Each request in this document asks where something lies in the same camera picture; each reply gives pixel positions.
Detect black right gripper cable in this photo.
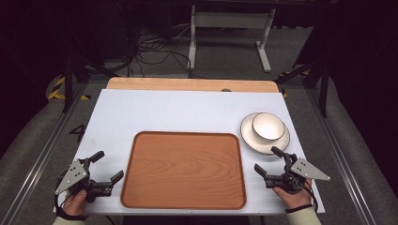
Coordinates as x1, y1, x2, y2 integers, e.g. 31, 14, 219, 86
300, 179, 319, 214

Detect black floor cables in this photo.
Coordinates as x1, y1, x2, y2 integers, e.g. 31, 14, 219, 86
124, 22, 196, 79

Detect black wrist band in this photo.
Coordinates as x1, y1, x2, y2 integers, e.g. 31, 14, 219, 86
56, 208, 87, 222
284, 203, 314, 215

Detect wooden tray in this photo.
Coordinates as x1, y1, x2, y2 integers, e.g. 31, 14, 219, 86
119, 130, 248, 211

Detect white table board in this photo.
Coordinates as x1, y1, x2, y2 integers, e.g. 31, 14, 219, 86
55, 88, 326, 217

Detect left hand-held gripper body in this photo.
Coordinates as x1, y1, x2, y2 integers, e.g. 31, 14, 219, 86
54, 157, 114, 203

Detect yellow black hazard tape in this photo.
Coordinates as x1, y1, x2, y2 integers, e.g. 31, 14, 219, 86
46, 76, 92, 101

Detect white plate with dark rim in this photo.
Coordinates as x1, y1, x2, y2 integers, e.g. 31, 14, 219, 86
239, 112, 291, 156

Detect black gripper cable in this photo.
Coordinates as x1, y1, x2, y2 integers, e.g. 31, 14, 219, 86
300, 179, 319, 214
54, 187, 70, 218

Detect white metal stand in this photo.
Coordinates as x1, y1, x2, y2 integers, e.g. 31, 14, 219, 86
187, 4, 277, 74

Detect white bowl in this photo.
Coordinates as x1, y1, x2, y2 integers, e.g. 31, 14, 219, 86
251, 112, 286, 143

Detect aluminium floor rail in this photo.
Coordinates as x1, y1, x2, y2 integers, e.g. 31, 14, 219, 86
0, 82, 90, 225
303, 87, 378, 225

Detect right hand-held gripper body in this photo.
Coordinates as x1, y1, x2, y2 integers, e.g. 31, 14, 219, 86
265, 153, 331, 195

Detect person's right hand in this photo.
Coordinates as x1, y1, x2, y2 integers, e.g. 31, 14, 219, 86
272, 179, 314, 210

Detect person's left hand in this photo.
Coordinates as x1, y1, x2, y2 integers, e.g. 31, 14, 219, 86
63, 189, 89, 217

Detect black left wrist band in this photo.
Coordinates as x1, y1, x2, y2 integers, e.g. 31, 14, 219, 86
56, 208, 87, 222

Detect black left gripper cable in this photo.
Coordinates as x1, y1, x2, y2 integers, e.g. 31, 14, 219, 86
54, 187, 70, 218

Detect black tripod stand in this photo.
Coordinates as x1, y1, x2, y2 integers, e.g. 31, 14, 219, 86
274, 57, 331, 119
61, 51, 120, 114

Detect black right wrist band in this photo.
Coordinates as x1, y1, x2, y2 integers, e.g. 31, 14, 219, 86
284, 203, 314, 215

